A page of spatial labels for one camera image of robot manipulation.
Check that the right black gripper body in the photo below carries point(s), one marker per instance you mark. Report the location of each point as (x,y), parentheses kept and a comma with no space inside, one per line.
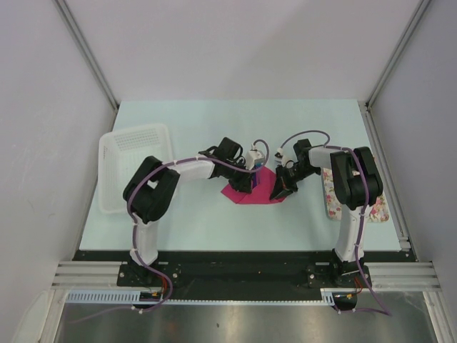
(293,175)

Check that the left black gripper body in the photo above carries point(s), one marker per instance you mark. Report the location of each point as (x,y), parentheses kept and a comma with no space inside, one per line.
(237,178)

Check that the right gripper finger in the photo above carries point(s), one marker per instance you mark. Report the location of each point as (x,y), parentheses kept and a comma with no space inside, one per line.
(277,185)
(280,194)

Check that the pink paper napkin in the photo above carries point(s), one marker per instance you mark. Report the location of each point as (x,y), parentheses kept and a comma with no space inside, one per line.
(260,193)

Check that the blue metallic fork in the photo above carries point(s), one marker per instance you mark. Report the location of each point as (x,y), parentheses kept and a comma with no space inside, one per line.
(256,178)

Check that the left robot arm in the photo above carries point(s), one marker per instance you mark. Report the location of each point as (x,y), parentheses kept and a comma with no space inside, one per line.
(149,193)

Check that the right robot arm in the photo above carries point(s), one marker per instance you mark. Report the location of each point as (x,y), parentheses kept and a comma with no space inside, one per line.
(356,183)

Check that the floral cloth mat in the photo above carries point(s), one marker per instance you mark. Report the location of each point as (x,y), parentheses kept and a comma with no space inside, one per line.
(378,213)

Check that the white plastic basket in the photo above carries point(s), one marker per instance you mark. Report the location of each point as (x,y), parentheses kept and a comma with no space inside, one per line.
(121,152)

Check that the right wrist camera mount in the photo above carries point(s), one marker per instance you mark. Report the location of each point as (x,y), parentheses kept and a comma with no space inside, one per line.
(280,157)

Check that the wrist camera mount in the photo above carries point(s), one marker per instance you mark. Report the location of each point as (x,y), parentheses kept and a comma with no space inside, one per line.
(280,157)
(255,158)

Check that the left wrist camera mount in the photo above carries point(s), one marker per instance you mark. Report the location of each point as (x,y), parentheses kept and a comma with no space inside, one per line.
(255,158)

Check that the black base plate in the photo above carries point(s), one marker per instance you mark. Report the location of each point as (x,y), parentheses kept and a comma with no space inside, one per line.
(231,276)

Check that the aluminium frame rail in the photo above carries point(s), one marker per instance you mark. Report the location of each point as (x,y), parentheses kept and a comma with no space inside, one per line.
(86,275)

